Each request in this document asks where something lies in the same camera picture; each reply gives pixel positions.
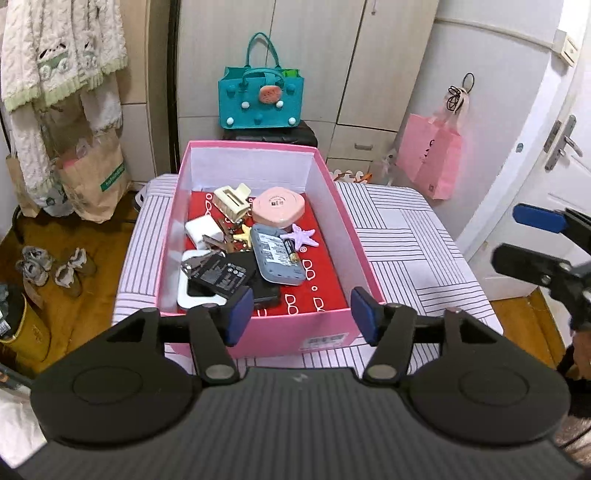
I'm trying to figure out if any teal felt handbag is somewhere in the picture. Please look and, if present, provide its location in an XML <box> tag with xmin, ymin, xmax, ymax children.
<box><xmin>218</xmin><ymin>32</ymin><xmax>304</xmax><ymax>131</ymax></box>

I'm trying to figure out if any beige wardrobe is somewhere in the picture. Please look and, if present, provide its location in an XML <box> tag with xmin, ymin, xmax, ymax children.
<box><xmin>120</xmin><ymin>0</ymin><xmax>439</xmax><ymax>176</ymax></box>

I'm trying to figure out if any black plastic bin bag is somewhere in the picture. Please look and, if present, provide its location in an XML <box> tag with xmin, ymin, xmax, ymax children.
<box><xmin>0</xmin><ymin>284</ymin><xmax>24</xmax><ymax>342</ymax></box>

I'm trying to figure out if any striped table cloth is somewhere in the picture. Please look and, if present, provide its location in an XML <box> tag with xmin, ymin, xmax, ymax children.
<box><xmin>112</xmin><ymin>173</ymin><xmax>504</xmax><ymax>370</ymax></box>

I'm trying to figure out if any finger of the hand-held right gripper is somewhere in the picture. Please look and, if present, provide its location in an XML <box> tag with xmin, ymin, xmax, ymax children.
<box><xmin>492</xmin><ymin>243</ymin><xmax>575</xmax><ymax>289</ymax></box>
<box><xmin>512</xmin><ymin>202</ymin><xmax>591</xmax><ymax>252</ymax></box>

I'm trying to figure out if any blue-grey power bank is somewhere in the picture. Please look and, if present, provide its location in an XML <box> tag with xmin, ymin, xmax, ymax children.
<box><xmin>250</xmin><ymin>224</ymin><xmax>307</xmax><ymax>284</ymax></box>

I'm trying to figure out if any white door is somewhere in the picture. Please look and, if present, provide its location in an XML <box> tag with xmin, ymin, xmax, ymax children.
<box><xmin>455</xmin><ymin>21</ymin><xmax>591</xmax><ymax>296</ymax></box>

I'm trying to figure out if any brown paper bag green print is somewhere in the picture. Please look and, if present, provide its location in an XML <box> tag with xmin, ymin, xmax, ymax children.
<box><xmin>56</xmin><ymin>131</ymin><xmax>132</xmax><ymax>224</ymax></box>

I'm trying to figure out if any beige wall box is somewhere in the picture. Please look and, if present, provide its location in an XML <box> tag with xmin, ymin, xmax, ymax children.
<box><xmin>556</xmin><ymin>30</ymin><xmax>580</xmax><ymax>68</ymax></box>

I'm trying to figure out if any beige bag with black charm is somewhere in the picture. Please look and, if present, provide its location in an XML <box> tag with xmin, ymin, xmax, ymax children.
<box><xmin>431</xmin><ymin>73</ymin><xmax>476</xmax><ymax>127</ymax></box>

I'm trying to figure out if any white plastic bag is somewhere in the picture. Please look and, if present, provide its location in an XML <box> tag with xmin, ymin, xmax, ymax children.
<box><xmin>39</xmin><ymin>185</ymin><xmax>70</xmax><ymax>217</ymax></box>

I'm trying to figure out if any red printed liner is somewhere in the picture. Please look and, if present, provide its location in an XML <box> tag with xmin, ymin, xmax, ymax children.
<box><xmin>187</xmin><ymin>189</ymin><xmax>349</xmax><ymax>319</ymax></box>

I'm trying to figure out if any white pocket router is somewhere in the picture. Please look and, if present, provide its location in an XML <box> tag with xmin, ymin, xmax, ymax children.
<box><xmin>177</xmin><ymin>249</ymin><xmax>232</xmax><ymax>311</ymax></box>

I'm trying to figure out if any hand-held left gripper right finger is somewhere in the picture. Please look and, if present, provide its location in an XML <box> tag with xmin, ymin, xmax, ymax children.
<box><xmin>350</xmin><ymin>286</ymin><xmax>500</xmax><ymax>387</ymax></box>

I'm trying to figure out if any pink cardboard box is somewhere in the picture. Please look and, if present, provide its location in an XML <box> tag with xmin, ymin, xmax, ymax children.
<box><xmin>154</xmin><ymin>140</ymin><xmax>386</xmax><ymax>360</ymax></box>

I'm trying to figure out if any silver metal clip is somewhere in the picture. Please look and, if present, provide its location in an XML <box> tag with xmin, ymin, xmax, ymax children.
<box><xmin>181</xmin><ymin>255</ymin><xmax>209</xmax><ymax>279</ymax></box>

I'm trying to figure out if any pink paper bag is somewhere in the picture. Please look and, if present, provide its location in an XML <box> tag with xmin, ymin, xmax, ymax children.
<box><xmin>397</xmin><ymin>113</ymin><xmax>463</xmax><ymax>200</ymax></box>

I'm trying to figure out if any clear plastic bag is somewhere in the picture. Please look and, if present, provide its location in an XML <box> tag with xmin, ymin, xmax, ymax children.
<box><xmin>379</xmin><ymin>148</ymin><xmax>407</xmax><ymax>185</ymax></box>

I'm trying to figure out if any pink rounded case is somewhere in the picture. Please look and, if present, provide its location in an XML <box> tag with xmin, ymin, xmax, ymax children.
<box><xmin>252</xmin><ymin>186</ymin><xmax>306</xmax><ymax>230</ymax></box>

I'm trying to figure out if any grey sneaker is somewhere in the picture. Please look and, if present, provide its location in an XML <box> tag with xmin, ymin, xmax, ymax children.
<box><xmin>16</xmin><ymin>246</ymin><xmax>49</xmax><ymax>268</ymax></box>
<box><xmin>18</xmin><ymin>258</ymin><xmax>49</xmax><ymax>285</ymax></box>

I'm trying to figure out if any black suitcase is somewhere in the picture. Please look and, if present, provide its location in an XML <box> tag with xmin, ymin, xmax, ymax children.
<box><xmin>222</xmin><ymin>121</ymin><xmax>320</xmax><ymax>149</ymax></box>

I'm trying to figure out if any cream hair claw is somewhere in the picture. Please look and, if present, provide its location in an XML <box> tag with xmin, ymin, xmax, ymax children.
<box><xmin>213</xmin><ymin>184</ymin><xmax>253</xmax><ymax>223</ymax></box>

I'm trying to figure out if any white orange fabric item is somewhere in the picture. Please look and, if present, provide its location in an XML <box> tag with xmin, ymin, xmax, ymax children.
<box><xmin>330</xmin><ymin>168</ymin><xmax>372</xmax><ymax>185</ymax></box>

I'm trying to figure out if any purple starfish clip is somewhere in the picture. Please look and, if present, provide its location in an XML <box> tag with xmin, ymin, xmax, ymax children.
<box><xmin>280</xmin><ymin>224</ymin><xmax>319</xmax><ymax>250</ymax></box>

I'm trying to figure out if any plain brown paper bag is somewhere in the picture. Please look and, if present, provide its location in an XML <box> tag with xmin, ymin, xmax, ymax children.
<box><xmin>6</xmin><ymin>152</ymin><xmax>42</xmax><ymax>217</ymax></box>

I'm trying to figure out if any yellow waste bin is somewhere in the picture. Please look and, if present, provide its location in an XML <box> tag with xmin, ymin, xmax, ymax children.
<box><xmin>0</xmin><ymin>284</ymin><xmax>51</xmax><ymax>363</ymax></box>

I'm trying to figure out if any white charger plug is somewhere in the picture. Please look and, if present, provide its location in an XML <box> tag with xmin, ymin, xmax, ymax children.
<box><xmin>185</xmin><ymin>218</ymin><xmax>221</xmax><ymax>248</ymax></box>

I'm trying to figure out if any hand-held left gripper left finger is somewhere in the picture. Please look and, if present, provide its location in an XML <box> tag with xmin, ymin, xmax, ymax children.
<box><xmin>106</xmin><ymin>286</ymin><xmax>256</xmax><ymax>387</ymax></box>

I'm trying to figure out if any silver door handle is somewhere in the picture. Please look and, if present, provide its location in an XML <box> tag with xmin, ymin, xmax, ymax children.
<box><xmin>544</xmin><ymin>114</ymin><xmax>583</xmax><ymax>172</ymax></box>

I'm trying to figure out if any black rack base tube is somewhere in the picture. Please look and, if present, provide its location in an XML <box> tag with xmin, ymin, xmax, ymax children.
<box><xmin>11</xmin><ymin>203</ymin><xmax>139</xmax><ymax>244</ymax></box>

